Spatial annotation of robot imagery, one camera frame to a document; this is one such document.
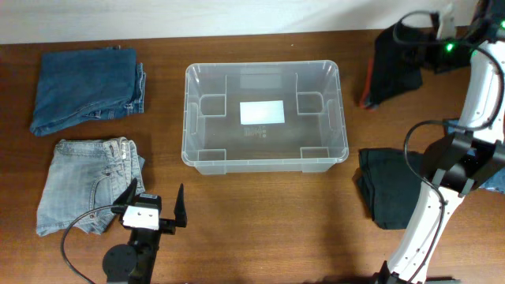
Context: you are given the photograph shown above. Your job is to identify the blue denim shirt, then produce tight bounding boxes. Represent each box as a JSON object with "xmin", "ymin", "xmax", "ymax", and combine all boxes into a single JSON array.
[{"xmin": 443, "ymin": 118, "xmax": 505, "ymax": 193}]

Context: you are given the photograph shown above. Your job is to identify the clear plastic storage bin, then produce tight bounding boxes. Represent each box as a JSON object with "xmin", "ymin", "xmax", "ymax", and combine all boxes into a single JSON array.
[{"xmin": 181, "ymin": 60, "xmax": 350, "ymax": 175}]

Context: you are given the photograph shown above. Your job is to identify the black camera cable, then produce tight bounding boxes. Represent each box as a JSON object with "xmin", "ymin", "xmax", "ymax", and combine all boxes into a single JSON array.
[
  {"xmin": 59, "ymin": 204, "xmax": 126, "ymax": 284},
  {"xmin": 391, "ymin": 9, "xmax": 505, "ymax": 284}
]

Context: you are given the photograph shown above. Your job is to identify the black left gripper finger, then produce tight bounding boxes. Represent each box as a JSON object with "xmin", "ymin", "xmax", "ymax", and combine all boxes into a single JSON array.
[
  {"xmin": 113, "ymin": 178, "xmax": 137, "ymax": 206},
  {"xmin": 174, "ymin": 184, "xmax": 188, "ymax": 228}
]

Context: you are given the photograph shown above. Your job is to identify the white label in bin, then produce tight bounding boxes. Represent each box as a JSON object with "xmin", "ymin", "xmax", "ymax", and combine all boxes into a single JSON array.
[{"xmin": 240, "ymin": 100, "xmax": 285, "ymax": 125}]

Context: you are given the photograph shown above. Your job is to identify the black right camera cable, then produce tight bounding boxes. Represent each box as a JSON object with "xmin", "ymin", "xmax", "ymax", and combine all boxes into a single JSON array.
[{"xmin": 391, "ymin": 9, "xmax": 505, "ymax": 284}]

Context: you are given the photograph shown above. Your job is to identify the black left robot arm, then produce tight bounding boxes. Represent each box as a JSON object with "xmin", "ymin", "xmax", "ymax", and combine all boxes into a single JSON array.
[{"xmin": 102, "ymin": 179, "xmax": 188, "ymax": 284}]

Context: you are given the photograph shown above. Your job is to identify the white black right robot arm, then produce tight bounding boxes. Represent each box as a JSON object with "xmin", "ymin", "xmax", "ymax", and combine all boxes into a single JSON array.
[{"xmin": 361, "ymin": 0, "xmax": 504, "ymax": 283}]

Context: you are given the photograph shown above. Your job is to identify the black folded garment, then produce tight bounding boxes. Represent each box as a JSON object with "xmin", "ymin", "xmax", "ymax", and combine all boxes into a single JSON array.
[{"xmin": 357, "ymin": 148, "xmax": 423, "ymax": 230}]

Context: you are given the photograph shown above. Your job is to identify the dark blue folded jeans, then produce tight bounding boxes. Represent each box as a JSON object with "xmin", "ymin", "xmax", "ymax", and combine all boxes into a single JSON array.
[{"xmin": 29, "ymin": 47, "xmax": 147, "ymax": 136}]

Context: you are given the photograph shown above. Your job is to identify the black left camera cable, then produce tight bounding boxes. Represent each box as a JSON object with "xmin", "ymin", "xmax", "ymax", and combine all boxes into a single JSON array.
[{"xmin": 59, "ymin": 204, "xmax": 126, "ymax": 284}]

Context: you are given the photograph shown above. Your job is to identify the black garment with red stripe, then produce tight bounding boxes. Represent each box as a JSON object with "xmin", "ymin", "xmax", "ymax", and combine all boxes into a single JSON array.
[{"xmin": 359, "ymin": 24, "xmax": 433, "ymax": 110}]

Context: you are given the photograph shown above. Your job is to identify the light blue folded jeans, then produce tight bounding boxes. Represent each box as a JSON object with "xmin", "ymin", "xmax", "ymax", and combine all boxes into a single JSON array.
[{"xmin": 36, "ymin": 137, "xmax": 145, "ymax": 237}]

